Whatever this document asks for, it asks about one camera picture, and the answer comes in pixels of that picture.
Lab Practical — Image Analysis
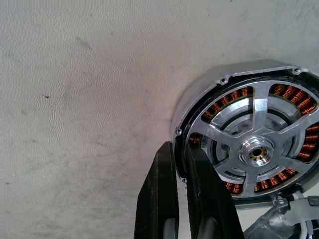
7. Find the motor stator with copper windings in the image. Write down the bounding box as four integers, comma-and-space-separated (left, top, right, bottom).
170, 59, 319, 207

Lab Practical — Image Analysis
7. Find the silver motor gear cover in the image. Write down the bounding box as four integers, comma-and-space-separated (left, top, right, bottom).
243, 190, 319, 239

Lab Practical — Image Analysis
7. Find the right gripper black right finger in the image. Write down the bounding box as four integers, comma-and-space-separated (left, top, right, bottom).
185, 146, 245, 239

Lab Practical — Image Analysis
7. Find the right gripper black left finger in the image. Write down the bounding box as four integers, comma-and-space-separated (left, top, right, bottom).
134, 141, 180, 239

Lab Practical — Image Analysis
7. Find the round metal cover plate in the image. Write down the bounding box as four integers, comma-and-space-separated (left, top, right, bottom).
185, 79, 319, 200

